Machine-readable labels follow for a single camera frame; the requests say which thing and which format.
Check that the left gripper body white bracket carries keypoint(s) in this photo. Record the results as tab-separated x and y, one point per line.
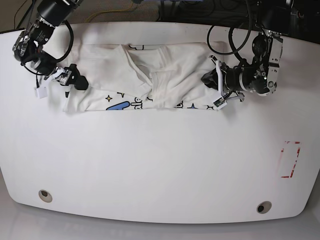
224	95

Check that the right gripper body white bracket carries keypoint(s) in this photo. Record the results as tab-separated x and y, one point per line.
59	75

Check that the white printed t-shirt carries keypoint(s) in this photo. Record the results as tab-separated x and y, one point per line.
159	77

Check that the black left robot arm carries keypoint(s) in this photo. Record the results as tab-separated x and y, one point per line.
233	75

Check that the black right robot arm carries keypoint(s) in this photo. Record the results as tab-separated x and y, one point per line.
28	49

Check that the red tape rectangle marking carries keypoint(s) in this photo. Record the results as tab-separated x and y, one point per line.
289	158

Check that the right table grommet hole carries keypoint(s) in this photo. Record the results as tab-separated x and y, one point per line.
264	207

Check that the table grommet hole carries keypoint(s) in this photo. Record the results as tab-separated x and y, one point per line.
264	207
45	196

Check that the left table grommet hole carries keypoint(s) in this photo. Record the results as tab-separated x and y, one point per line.
45	196

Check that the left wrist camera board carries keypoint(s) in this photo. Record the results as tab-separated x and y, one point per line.
219	104

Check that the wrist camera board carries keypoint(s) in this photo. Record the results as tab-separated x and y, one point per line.
219	104
41	92

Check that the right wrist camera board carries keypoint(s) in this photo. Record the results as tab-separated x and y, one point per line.
41	92

